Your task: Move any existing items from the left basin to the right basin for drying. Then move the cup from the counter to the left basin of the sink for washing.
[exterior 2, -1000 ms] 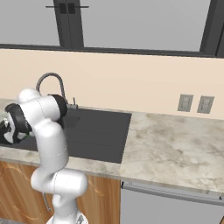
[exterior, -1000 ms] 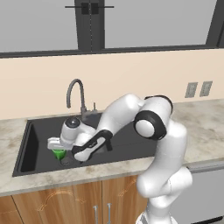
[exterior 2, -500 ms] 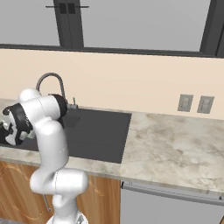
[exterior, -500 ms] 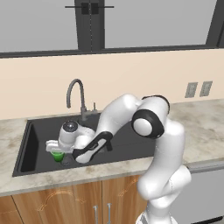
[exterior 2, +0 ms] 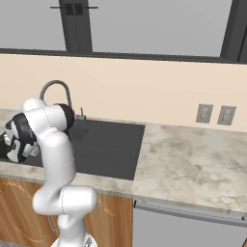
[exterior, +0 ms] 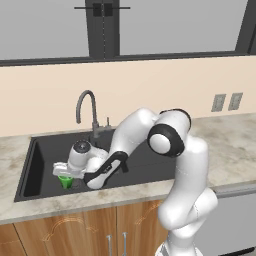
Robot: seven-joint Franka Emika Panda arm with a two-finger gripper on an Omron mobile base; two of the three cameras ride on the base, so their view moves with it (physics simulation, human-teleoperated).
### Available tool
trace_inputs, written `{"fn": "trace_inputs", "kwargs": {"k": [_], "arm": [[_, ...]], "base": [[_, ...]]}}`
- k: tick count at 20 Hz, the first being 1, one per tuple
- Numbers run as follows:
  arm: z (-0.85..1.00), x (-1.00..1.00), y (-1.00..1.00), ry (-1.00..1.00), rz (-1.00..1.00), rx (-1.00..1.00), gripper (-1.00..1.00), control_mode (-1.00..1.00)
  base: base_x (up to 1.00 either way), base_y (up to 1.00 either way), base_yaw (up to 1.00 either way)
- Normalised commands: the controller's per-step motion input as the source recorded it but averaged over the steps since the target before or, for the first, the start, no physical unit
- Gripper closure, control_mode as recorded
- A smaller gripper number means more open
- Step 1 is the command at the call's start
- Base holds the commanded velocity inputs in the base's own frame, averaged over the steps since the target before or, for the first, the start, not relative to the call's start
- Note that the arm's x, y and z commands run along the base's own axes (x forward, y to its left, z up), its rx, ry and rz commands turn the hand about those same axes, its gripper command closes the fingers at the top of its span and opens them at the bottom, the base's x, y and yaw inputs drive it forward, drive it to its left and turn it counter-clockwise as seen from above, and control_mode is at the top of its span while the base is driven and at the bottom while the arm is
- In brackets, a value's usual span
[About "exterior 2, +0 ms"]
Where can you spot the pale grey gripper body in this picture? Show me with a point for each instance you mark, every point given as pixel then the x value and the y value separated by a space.
pixel 33 150

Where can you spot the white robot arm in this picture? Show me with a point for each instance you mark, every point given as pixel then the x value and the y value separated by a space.
pixel 56 154

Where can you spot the dark grey sink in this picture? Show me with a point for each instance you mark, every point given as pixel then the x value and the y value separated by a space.
pixel 106 151

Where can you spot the wooden cupboard door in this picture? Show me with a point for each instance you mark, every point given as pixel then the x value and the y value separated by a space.
pixel 19 212
pixel 111 222

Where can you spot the grey curved tap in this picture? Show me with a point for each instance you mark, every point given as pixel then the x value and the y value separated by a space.
pixel 67 88

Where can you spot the dark framed window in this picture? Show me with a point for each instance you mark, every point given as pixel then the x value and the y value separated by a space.
pixel 77 29

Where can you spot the grey dishwasher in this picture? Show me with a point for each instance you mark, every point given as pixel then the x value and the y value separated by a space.
pixel 189 231

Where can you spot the grey wall socket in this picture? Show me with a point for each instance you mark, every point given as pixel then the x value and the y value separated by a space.
pixel 204 113
pixel 226 115

